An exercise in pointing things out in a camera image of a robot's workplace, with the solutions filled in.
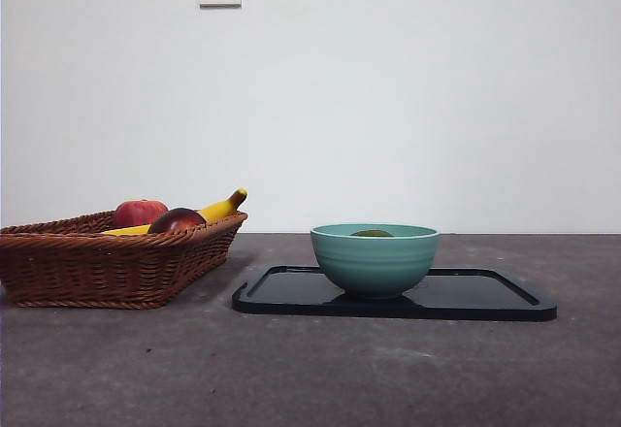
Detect teal ceramic bowl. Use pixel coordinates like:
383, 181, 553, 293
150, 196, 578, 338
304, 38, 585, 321
310, 222, 442, 301

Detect yellow banana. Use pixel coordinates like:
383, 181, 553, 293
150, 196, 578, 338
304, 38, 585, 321
100, 186, 249, 236

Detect dark rectangular tray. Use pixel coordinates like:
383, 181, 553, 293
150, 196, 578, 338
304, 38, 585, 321
231, 264, 559, 323

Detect dark red mango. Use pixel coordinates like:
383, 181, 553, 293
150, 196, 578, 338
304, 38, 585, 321
147, 207, 209, 235

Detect red apple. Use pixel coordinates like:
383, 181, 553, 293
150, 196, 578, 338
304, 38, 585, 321
113, 198, 170, 229

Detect brown wicker basket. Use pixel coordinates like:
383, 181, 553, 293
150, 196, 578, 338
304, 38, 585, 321
0, 209, 249, 310

